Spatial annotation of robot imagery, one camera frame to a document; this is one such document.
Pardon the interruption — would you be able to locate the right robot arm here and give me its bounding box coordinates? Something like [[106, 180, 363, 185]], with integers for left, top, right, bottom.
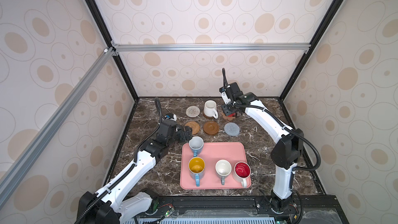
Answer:
[[219, 68, 321, 214]]

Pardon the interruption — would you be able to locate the right black frame post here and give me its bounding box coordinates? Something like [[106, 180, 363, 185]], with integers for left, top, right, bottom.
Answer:
[[279, 0, 344, 102]]

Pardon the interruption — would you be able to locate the black frame post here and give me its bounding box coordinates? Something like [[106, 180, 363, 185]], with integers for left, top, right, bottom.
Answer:
[[279, 0, 344, 102], [85, 0, 139, 101]]

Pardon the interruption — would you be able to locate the woven rattan round coaster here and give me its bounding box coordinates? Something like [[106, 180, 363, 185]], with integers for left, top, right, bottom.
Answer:
[[185, 121, 200, 135]]

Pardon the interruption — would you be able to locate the left black frame post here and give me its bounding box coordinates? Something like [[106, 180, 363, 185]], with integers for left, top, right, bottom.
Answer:
[[85, 0, 139, 101]]

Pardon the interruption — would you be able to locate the blue mug yellow inside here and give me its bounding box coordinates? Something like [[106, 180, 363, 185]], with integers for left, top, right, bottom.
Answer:
[[188, 157, 206, 187]]

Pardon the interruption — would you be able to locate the brown wooden coaster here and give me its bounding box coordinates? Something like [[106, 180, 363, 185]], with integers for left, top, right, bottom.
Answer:
[[203, 121, 219, 135], [203, 113, 214, 119]]

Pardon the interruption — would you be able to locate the white mug front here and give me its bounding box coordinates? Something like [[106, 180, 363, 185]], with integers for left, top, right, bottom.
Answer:
[[215, 159, 232, 185]]

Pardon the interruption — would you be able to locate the grey woven round coaster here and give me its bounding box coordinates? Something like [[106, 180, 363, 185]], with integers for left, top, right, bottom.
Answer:
[[224, 122, 240, 136]]

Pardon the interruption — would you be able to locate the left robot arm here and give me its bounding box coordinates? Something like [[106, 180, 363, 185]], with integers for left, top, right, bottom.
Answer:
[[75, 98, 192, 224]]

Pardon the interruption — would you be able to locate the brown paw shaped coaster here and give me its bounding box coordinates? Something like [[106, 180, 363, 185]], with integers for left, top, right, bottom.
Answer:
[[221, 115, 236, 121]]

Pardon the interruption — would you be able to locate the multicolour woven round coaster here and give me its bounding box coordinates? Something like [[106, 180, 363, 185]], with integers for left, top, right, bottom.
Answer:
[[186, 106, 200, 118]]

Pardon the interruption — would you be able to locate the white mug red inside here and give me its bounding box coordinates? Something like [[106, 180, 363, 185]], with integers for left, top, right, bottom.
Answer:
[[233, 162, 251, 188]]

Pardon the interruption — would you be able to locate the horizontal aluminium frame bar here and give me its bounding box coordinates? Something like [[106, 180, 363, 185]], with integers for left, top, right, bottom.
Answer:
[[114, 43, 311, 52]]

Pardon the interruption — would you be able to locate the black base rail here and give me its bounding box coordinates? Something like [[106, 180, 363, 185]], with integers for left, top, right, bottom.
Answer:
[[80, 194, 350, 224]]

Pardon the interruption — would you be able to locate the pink rectangular tray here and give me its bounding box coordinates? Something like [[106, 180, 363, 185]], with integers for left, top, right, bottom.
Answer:
[[180, 142, 247, 190]]

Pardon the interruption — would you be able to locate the blue floral mug white inside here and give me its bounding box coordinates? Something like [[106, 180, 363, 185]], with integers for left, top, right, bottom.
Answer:
[[189, 136, 204, 157]]

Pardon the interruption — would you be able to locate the left diagonal aluminium bar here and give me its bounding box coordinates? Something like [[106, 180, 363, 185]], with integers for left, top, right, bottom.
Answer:
[[1, 47, 116, 207]]

